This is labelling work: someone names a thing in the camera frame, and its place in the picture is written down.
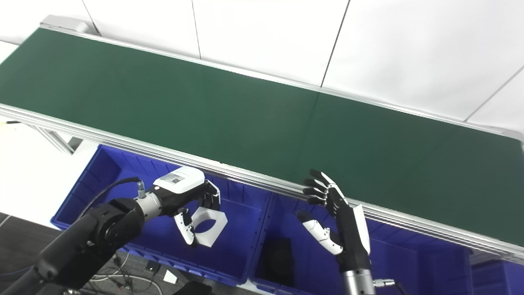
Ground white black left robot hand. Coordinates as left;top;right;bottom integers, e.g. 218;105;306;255
149;166;221;246

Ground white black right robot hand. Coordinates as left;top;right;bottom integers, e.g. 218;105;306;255
296;169;372;271

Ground white square part round hole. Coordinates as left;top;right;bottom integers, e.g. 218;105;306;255
189;206;228;248

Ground black round part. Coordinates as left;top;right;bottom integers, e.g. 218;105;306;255
262;238;295;287

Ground grey conveyor motor housing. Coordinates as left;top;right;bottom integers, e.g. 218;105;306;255
40;15;91;34

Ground green conveyor belt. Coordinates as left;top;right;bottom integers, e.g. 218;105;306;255
0;25;524;265
0;28;524;246

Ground blue plastic bin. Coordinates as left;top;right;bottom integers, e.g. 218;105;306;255
471;258;524;295
50;143;273;287
249;193;473;295

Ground loose white floor cables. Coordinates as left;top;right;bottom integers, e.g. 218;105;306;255
88;250;164;295

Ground aluminium conveyor leg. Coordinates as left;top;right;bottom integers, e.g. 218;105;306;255
29;125;84;155

